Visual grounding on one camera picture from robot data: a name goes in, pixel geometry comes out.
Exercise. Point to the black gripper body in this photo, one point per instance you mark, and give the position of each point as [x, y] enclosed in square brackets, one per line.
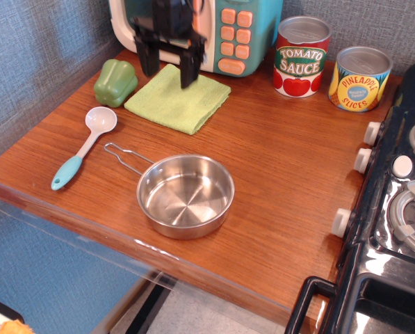
[167, 25]

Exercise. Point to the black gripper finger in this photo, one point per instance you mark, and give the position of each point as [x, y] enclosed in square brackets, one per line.
[190, 63]
[148, 53]

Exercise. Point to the green toy bell pepper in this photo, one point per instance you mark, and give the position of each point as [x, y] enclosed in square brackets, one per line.
[117, 80]

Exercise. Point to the green towel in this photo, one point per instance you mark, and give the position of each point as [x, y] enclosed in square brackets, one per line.
[163, 101]

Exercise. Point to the teal toy microwave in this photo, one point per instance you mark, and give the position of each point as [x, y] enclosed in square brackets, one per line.
[238, 34]

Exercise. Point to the white and teal spoon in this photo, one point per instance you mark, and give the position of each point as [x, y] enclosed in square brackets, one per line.
[98, 120]

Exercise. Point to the tomato sauce can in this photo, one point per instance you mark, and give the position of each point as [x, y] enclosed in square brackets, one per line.
[300, 55]

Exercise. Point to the small steel pan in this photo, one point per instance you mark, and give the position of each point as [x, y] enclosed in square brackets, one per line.
[185, 196]

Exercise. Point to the pineapple slices can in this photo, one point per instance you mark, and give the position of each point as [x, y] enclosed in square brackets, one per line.
[359, 78]

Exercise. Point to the white stove knob top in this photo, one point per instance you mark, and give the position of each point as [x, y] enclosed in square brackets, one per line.
[371, 133]

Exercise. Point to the white stove knob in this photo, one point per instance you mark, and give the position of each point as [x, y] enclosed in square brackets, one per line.
[340, 222]
[371, 133]
[362, 159]

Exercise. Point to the white stove knob middle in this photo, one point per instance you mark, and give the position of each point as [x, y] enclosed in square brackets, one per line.
[362, 159]

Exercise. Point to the white stove knob bottom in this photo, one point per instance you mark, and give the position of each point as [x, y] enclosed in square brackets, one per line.
[340, 222]

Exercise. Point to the white stove button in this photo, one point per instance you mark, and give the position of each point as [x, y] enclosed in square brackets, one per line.
[402, 166]

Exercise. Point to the grey burner lower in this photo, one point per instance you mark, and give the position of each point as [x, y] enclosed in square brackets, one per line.
[401, 215]

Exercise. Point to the black toy stove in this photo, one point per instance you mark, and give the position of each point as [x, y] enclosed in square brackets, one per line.
[375, 285]

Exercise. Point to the orange object bottom left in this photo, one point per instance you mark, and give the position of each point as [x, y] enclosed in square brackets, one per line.
[15, 327]

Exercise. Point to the black oven door handle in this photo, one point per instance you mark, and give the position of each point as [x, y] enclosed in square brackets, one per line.
[312, 286]

